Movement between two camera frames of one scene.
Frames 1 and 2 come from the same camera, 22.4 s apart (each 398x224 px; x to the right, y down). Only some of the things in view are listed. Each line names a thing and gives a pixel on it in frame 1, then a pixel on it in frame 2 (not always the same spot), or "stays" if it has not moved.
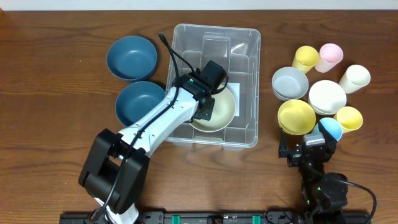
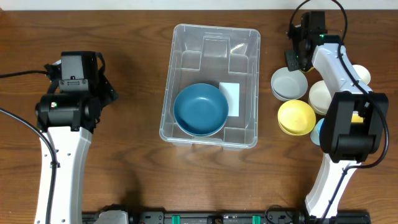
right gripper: x=294 y=154 -> x=290 y=60
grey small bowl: x=289 y=83 stays
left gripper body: x=205 y=109 -> x=109 y=90
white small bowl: x=326 y=98 stays
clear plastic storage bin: x=234 y=119 stays
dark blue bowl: x=132 y=58 -> x=200 y=109
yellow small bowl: x=296 y=117 stays
